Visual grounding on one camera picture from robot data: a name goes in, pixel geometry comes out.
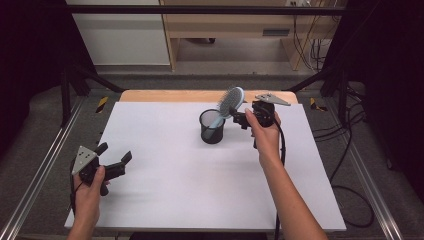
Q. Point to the wooden table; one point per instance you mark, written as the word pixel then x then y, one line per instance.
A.
pixel 173 96

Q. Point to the black curtain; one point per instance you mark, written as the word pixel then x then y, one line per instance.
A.
pixel 30 50
pixel 393 66

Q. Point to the wooden desk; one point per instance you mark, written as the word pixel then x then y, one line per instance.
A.
pixel 233 25

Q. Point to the yellow black striped tape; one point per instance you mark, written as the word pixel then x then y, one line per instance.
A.
pixel 315 104
pixel 102 104

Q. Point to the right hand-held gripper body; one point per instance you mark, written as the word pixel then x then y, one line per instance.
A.
pixel 265 113

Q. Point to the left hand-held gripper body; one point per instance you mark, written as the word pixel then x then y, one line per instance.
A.
pixel 84 160

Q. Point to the aluminium floor rail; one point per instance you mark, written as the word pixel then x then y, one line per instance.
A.
pixel 40 170
pixel 370 186

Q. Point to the black horizontal frame bar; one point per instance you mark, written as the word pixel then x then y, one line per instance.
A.
pixel 200 10

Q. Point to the black metal frame stand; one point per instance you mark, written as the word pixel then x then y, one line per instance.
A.
pixel 341 93
pixel 66 96

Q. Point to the person's right hand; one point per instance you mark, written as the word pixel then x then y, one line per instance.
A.
pixel 268 143

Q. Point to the black mesh cup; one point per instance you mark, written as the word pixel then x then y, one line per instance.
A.
pixel 213 135

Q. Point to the white cabinet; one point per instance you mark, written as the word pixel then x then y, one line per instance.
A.
pixel 123 40

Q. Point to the white board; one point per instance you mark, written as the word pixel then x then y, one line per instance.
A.
pixel 186 186

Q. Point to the light blue hairbrush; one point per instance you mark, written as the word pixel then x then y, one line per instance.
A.
pixel 230 101

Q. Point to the person's left hand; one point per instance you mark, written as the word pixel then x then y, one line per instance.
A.
pixel 87 200

